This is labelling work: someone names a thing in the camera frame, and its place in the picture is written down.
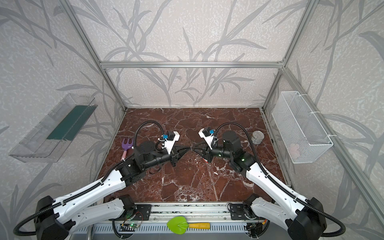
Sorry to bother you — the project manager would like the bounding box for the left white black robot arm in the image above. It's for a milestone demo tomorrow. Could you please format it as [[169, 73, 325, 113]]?
[[34, 141, 190, 240]]

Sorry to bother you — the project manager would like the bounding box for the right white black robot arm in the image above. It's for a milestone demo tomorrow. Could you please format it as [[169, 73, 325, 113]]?
[[199, 127, 327, 240]]

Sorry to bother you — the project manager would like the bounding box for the small grey metal cup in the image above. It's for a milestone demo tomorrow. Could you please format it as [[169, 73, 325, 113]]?
[[252, 131, 265, 145]]

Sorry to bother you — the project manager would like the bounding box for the purple pink toy rake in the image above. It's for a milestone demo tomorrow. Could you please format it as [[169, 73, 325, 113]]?
[[122, 138, 134, 160]]

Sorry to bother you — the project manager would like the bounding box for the green yellow toy shovel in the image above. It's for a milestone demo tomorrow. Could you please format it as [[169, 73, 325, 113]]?
[[167, 216, 211, 235]]

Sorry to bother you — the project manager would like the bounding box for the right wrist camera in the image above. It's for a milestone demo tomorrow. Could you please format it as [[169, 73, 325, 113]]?
[[199, 127, 218, 150]]

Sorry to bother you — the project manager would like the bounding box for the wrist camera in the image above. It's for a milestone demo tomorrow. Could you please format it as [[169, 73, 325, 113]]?
[[199, 127, 218, 150], [156, 131, 180, 154]]

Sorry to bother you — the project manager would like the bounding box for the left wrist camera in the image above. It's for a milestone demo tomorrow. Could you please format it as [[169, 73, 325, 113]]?
[[156, 131, 180, 154]]

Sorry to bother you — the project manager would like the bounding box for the right black corrugated cable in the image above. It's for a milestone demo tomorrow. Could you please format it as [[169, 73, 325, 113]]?
[[214, 121, 346, 238]]

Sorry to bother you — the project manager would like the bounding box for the black corrugated cable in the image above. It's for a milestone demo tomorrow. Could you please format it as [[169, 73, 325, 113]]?
[[12, 120, 166, 237], [214, 121, 346, 238]]

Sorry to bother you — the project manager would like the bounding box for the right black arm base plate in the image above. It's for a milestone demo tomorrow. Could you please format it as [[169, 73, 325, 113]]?
[[227, 203, 257, 220]]

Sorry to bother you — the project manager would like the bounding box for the aluminium front rail frame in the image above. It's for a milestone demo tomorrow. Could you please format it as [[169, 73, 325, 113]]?
[[71, 201, 316, 224]]

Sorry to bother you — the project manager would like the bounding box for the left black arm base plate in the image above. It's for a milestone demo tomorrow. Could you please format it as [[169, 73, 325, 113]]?
[[124, 204, 152, 222]]

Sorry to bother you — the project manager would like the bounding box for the left circuit board with wires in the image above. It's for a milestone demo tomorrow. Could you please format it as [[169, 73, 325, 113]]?
[[117, 212, 144, 233]]

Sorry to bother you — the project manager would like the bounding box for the circuit board with wires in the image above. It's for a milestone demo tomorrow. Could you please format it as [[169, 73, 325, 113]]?
[[244, 219, 270, 239], [117, 212, 144, 233]]

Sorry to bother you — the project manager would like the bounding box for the white wire mesh basket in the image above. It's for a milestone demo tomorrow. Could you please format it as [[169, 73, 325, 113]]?
[[272, 91, 334, 164]]

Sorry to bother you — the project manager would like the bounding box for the right circuit board with wires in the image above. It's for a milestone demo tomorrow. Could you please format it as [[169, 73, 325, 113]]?
[[244, 219, 270, 239]]

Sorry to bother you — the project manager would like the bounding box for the clear plastic wall shelf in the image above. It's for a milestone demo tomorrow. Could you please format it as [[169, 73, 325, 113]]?
[[9, 94, 98, 163]]

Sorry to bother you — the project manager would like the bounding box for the left black corrugated cable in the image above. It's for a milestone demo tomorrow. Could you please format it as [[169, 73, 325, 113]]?
[[12, 120, 166, 237]]

